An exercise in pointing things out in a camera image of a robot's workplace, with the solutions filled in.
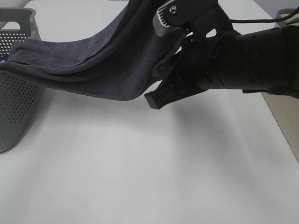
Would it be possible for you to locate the beige storage box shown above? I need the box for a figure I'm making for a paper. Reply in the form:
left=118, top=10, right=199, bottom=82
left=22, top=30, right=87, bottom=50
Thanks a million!
left=263, top=8, right=299, bottom=162

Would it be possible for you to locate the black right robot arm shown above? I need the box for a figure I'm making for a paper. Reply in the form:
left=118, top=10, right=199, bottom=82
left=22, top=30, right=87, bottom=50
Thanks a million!
left=145, top=0, right=299, bottom=109

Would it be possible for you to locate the blue cloth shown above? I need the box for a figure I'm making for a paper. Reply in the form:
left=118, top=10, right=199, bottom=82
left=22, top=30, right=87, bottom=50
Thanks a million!
left=0, top=56, right=8, bottom=63

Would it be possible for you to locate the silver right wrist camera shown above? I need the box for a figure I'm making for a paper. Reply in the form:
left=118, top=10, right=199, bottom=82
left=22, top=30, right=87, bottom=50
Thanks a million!
left=152, top=4, right=178, bottom=37

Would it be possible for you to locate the grey perforated plastic basket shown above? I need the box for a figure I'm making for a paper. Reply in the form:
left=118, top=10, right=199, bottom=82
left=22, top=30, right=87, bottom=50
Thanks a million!
left=0, top=7, right=44, bottom=153

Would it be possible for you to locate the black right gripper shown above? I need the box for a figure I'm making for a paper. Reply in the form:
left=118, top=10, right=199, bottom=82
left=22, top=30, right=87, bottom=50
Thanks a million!
left=144, top=0, right=236, bottom=110

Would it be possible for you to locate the dark grey towel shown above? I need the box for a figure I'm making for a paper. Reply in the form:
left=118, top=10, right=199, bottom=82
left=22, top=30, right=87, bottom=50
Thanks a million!
left=0, top=0, right=184, bottom=101

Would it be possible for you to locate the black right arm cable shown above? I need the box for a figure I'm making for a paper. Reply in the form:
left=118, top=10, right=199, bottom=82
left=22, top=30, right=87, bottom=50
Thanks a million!
left=230, top=7, right=299, bottom=24

